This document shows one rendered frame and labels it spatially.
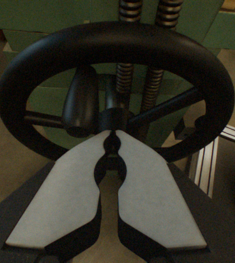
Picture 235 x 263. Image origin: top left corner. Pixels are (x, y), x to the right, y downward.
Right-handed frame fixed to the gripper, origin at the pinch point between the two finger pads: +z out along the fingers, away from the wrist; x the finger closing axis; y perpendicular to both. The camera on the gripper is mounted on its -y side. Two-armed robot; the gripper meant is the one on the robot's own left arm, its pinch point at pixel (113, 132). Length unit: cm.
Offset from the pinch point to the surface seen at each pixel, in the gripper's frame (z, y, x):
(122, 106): 12.7, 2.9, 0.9
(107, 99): 14.2, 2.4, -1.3
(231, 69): 168, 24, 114
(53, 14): 22.1, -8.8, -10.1
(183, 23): 12.4, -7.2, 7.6
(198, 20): 12.3, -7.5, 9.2
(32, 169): 64, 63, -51
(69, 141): 43, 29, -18
